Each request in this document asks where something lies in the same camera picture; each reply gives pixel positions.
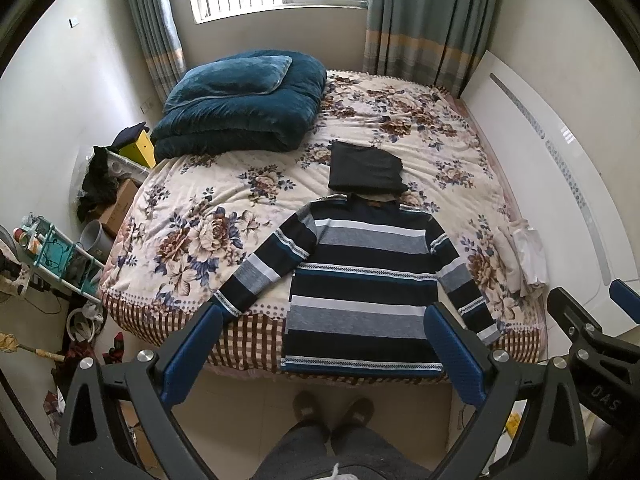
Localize dark cloth on yellow box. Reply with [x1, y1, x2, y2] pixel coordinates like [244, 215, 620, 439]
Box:
[108, 122, 149, 152]

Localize right brown slipper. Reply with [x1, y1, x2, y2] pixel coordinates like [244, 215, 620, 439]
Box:
[338, 396, 374, 427]

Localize striped knit sweater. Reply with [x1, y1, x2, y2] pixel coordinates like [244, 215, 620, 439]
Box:
[214, 194, 500, 377]

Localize floral bed blanket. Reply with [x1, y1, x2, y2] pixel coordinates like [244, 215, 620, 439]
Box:
[100, 70, 546, 384]

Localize right teal curtain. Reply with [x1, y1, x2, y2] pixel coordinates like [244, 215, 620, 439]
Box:
[362, 0, 497, 96]

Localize yellow box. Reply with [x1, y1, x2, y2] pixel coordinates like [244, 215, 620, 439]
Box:
[118, 130, 156, 168]

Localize teal curtain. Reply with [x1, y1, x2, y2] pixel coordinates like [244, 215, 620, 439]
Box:
[128, 0, 186, 102]
[362, 0, 497, 96]

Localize white crumpled cloth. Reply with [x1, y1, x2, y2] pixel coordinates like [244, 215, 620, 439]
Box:
[494, 219, 549, 298]

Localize teal velvet pillow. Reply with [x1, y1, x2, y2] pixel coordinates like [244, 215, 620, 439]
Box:
[163, 55, 293, 114]

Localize cardboard box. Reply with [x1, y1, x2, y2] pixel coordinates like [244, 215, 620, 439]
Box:
[99, 179, 138, 238]

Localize folded teal velvet quilt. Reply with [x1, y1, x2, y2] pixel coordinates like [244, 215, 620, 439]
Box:
[151, 49, 328, 162]

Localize teal wire rack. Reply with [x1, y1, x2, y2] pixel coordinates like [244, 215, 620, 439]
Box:
[21, 214, 104, 304]

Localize left teal curtain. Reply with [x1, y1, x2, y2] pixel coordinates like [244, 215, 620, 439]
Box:
[128, 0, 186, 102]

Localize person's legs in grey trousers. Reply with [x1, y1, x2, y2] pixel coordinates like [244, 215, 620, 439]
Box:
[253, 422, 432, 479]

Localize black clothes pile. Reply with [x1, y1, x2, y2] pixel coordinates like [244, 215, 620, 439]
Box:
[76, 146, 119, 222]

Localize folded black garment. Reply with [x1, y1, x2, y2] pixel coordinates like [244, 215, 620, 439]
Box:
[329, 141, 407, 195]

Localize grey bucket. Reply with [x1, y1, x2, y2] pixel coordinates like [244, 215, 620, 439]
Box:
[79, 219, 114, 263]

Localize white bed headboard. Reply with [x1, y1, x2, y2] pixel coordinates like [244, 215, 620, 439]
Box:
[462, 52, 639, 336]

